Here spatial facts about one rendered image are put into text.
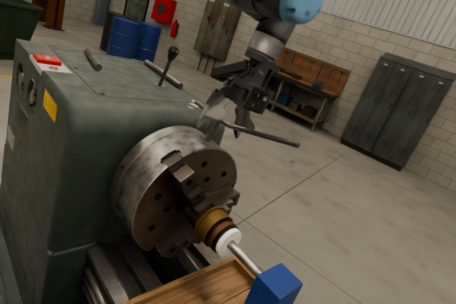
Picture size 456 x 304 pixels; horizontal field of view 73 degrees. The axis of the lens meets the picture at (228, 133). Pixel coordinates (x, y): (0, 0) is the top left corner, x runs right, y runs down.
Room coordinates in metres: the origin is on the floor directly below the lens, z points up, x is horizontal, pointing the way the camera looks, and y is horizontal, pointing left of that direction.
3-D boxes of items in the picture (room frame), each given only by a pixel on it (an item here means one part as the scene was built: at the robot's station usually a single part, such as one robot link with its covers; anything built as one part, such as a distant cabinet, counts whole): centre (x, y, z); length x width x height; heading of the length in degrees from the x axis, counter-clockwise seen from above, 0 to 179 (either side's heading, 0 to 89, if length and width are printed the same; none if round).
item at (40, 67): (0.83, 0.53, 1.23); 0.13 x 0.08 x 0.06; 49
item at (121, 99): (0.96, 0.38, 1.06); 0.59 x 0.48 x 0.39; 49
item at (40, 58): (0.84, 0.55, 1.26); 0.06 x 0.06 x 0.02; 49
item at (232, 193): (0.73, -0.05, 1.09); 0.12 x 0.11 x 0.05; 139
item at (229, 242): (0.54, -0.13, 1.08); 0.13 x 0.07 x 0.07; 49
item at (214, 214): (0.61, -0.04, 1.08); 0.09 x 0.09 x 0.09; 49
